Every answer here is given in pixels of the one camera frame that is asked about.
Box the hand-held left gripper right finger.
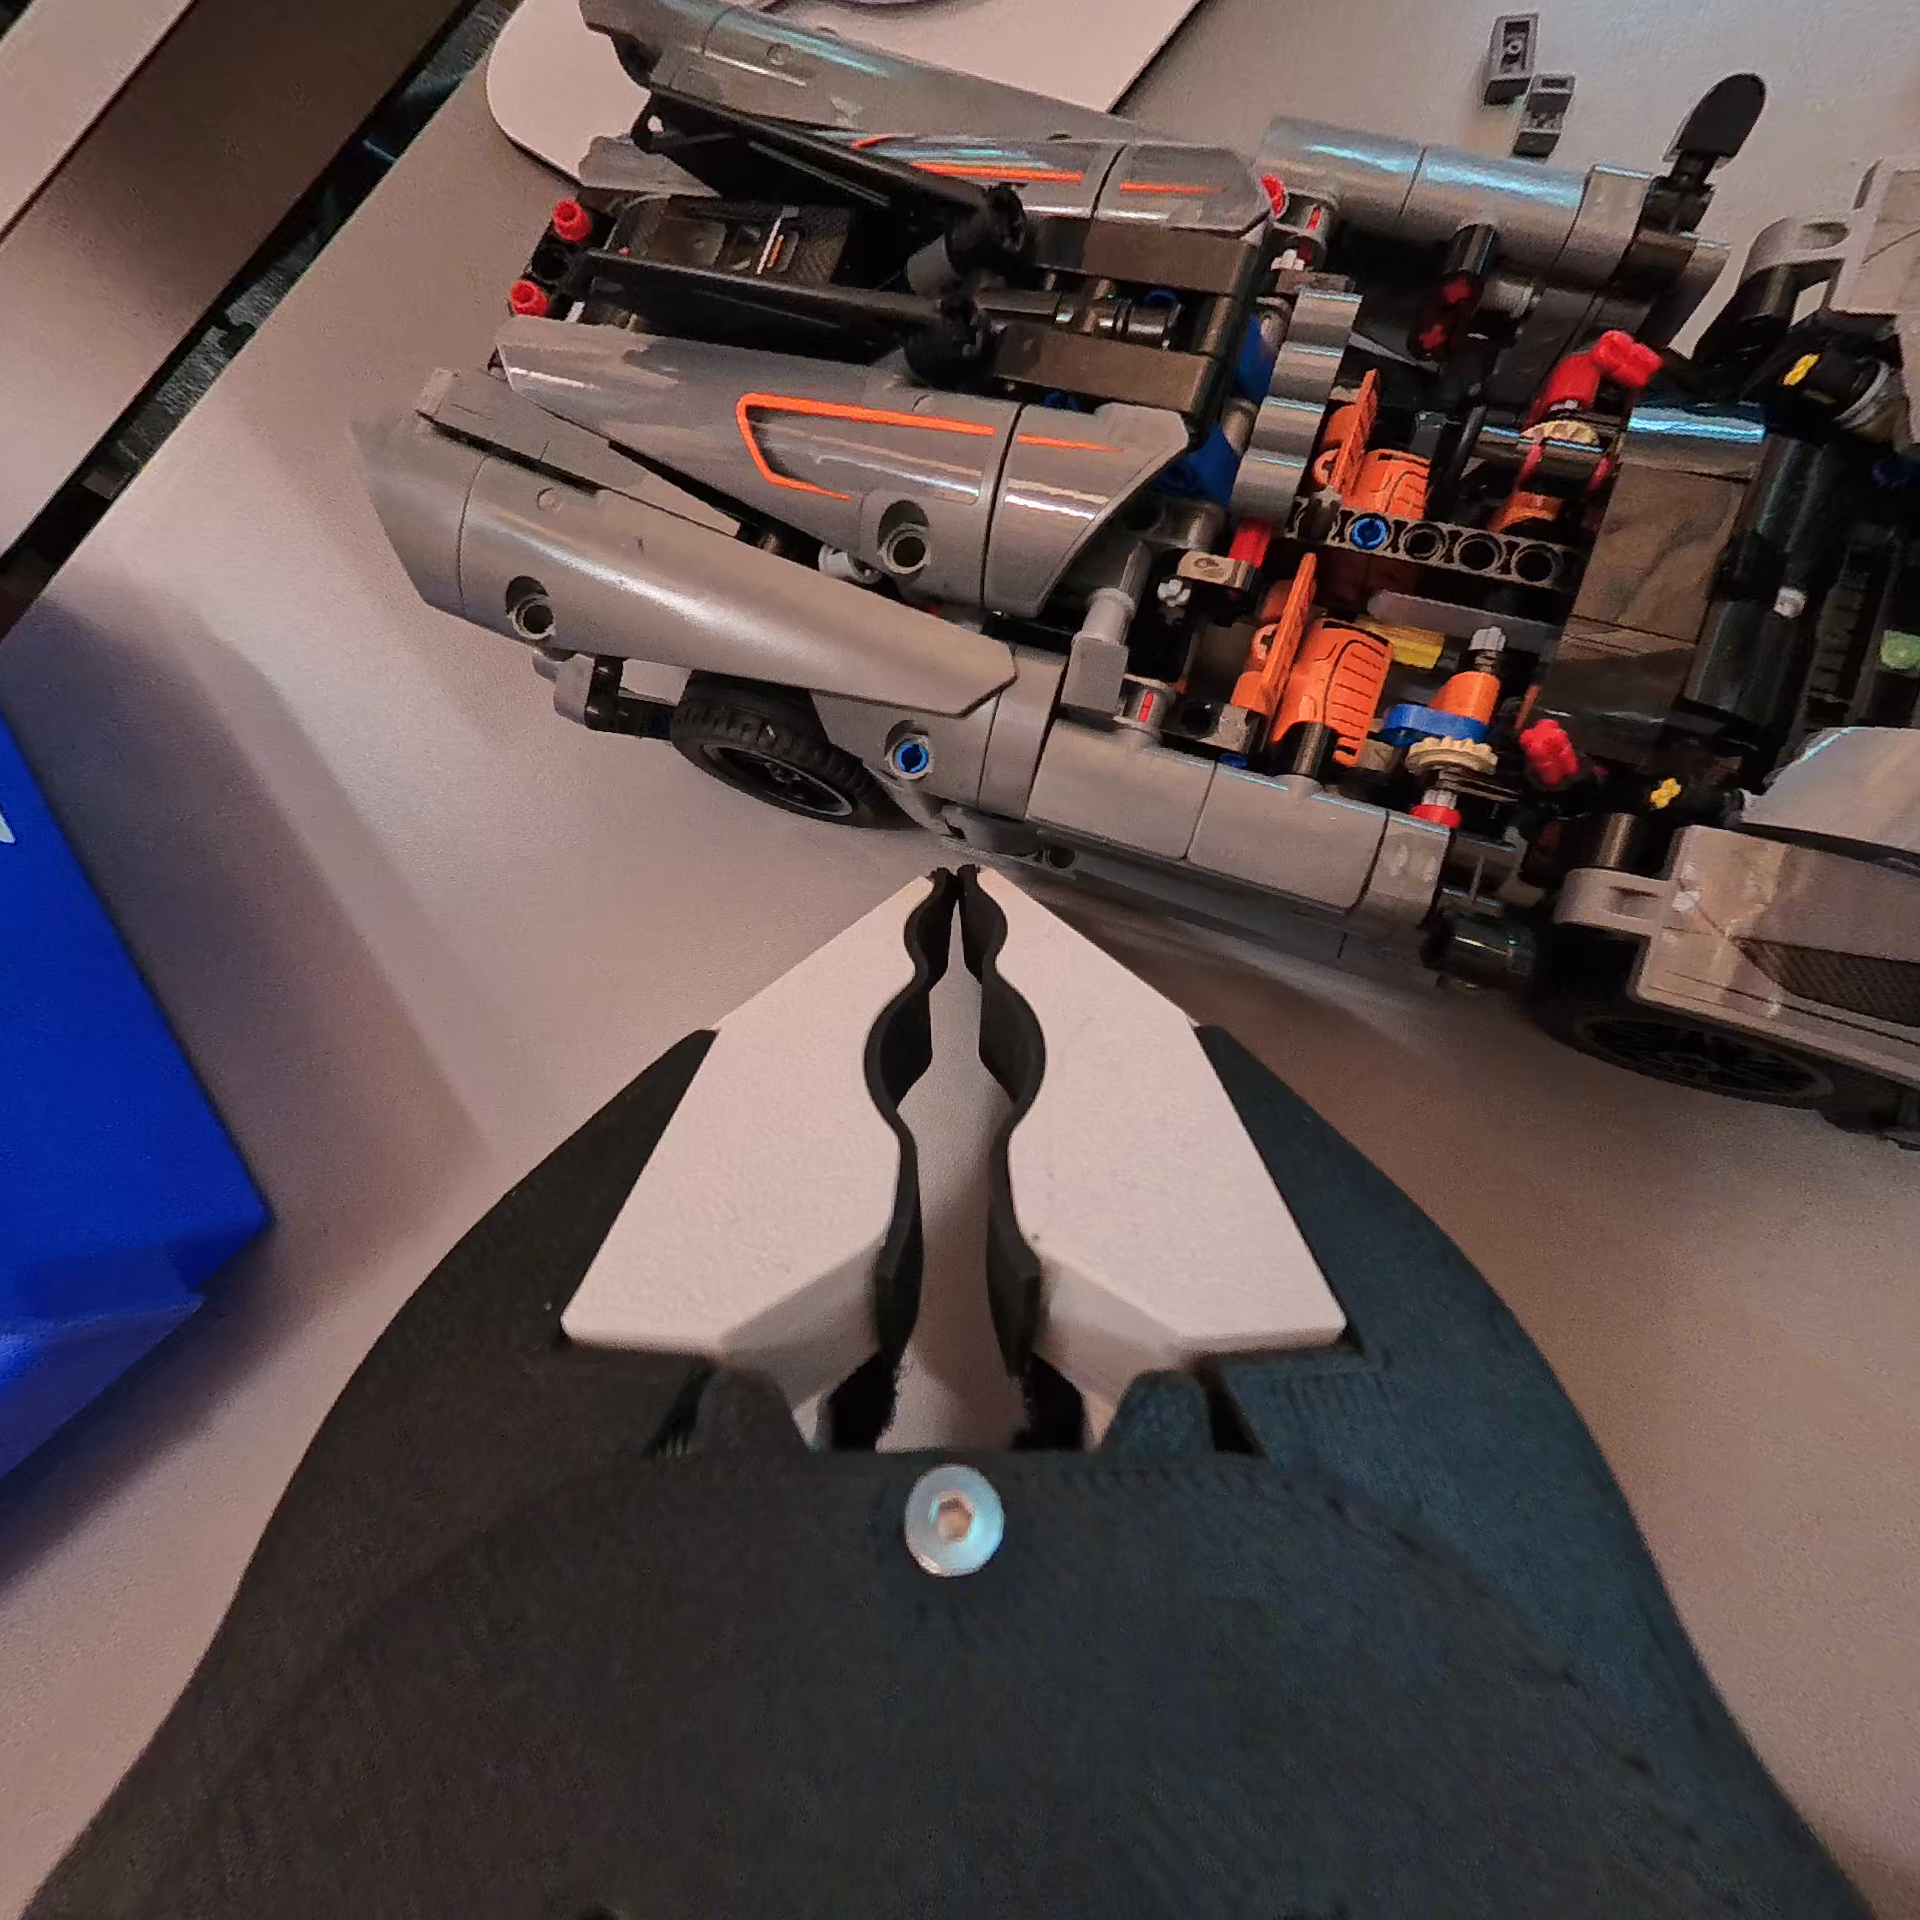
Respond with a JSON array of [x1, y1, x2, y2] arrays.
[[958, 867, 1349, 1449]]

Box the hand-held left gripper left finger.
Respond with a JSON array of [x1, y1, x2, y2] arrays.
[[562, 873, 961, 1455]]

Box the blue plastic bin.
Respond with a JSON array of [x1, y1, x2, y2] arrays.
[[0, 712, 273, 1483]]

